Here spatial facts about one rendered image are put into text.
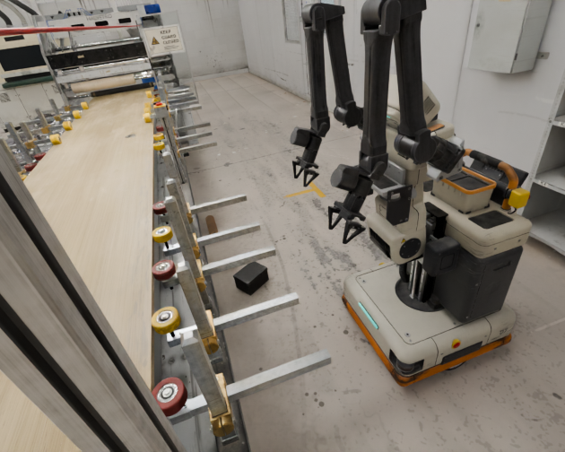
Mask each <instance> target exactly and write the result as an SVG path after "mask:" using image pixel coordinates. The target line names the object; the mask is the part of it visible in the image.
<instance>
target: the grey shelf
mask: <svg viewBox="0 0 565 452"><path fill-rule="evenodd" d="M525 190H527V191H529V192H530V199H529V200H528V201H527V204H526V206H524V207H521V208H518V210H517V214H519V215H521V216H523V217H524V218H526V219H528V220H529V221H530V222H531V223H532V228H531V230H530V233H529V236H531V237H533V238H535V239H538V240H540V241H542V242H543V243H545V244H547V245H548V246H550V247H552V248H554V249H555V250H557V251H558V252H560V253H561V254H563V255H564V256H565V211H564V210H565V69H564V72H563V75H562V77H561V82H560V85H559V88H558V90H557V93H556V96H555V99H554V102H553V104H552V109H551V112H550V115H549V117H548V120H547V123H546V126H545V129H544V131H543V137H542V140H541V142H540V145H539V148H538V151H537V154H536V156H535V161H534V164H533V167H532V169H531V172H530V175H529V178H528V181H527V183H526V188H525ZM557 205H558V206H557Z"/></svg>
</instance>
